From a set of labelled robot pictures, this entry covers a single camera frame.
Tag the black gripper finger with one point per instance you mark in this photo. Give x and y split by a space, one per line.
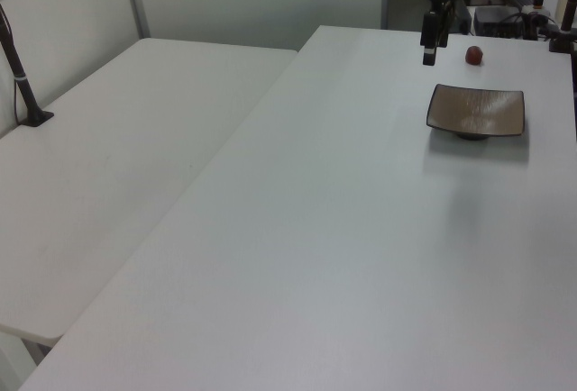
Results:
429 35
443 30

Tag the square brown ceramic plate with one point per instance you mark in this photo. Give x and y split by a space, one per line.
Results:
478 109

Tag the black electronics box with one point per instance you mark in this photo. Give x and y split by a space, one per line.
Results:
498 20

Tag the black clamp stand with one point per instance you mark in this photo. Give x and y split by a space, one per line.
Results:
563 30

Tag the white side table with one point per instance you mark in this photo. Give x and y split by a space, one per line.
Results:
112 161

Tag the black camera stand pole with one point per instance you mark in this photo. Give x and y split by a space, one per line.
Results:
20 80

